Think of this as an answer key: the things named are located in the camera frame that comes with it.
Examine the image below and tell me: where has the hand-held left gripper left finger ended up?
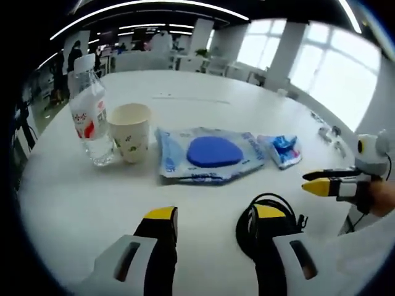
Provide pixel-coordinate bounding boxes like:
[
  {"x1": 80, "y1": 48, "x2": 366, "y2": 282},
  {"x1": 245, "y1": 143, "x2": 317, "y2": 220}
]
[{"x1": 89, "y1": 205, "x2": 179, "y2": 296}]

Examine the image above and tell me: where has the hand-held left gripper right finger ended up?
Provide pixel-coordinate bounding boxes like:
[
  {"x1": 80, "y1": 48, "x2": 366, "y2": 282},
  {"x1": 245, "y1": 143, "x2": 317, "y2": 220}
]
[{"x1": 252, "y1": 205, "x2": 320, "y2": 296}]

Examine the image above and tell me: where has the blue flowered tissue packet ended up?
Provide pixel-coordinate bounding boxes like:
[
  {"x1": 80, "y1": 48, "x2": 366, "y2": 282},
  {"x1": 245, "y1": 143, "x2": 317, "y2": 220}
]
[{"x1": 257, "y1": 134, "x2": 303, "y2": 170}]

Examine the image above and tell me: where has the clear packet with blue pad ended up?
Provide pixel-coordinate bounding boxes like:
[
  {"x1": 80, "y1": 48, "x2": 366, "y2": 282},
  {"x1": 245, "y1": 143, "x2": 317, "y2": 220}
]
[{"x1": 156, "y1": 126, "x2": 268, "y2": 186}]

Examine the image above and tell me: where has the white leaf-print paper cup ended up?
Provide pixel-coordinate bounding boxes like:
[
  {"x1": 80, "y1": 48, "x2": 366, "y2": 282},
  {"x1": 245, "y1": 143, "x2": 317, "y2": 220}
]
[{"x1": 107, "y1": 103, "x2": 152, "y2": 164}]

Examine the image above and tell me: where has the clear plastic water bottle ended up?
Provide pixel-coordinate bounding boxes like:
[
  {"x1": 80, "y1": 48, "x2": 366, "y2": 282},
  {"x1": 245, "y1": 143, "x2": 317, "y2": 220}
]
[{"x1": 68, "y1": 54, "x2": 115, "y2": 167}]

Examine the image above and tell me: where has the person's right hand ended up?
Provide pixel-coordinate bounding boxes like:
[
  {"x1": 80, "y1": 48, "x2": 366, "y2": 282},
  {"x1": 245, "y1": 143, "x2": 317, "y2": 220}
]
[{"x1": 368, "y1": 180, "x2": 395, "y2": 218}]

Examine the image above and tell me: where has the person's white clothing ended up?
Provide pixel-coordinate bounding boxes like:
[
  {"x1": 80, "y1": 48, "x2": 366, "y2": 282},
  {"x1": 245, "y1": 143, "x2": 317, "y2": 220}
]
[{"x1": 320, "y1": 212, "x2": 395, "y2": 290}]

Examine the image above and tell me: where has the large window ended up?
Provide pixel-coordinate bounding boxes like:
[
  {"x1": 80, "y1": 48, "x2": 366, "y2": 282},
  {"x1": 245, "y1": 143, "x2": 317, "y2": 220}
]
[
  {"x1": 289, "y1": 23, "x2": 381, "y2": 131},
  {"x1": 237, "y1": 18, "x2": 286, "y2": 67}
]

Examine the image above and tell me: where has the black tripod stand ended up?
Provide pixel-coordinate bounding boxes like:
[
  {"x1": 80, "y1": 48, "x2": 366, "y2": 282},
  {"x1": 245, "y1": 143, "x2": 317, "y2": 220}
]
[{"x1": 12, "y1": 101, "x2": 38, "y2": 155}]

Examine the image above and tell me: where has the white partition counter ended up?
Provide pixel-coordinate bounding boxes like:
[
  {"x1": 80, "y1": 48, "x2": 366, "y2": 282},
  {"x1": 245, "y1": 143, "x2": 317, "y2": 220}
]
[{"x1": 114, "y1": 52, "x2": 173, "y2": 73}]

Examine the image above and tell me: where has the long ceiling light strip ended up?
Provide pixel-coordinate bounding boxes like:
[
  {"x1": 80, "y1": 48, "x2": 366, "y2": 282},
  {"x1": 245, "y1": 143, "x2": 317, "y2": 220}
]
[{"x1": 51, "y1": 6, "x2": 249, "y2": 41}]

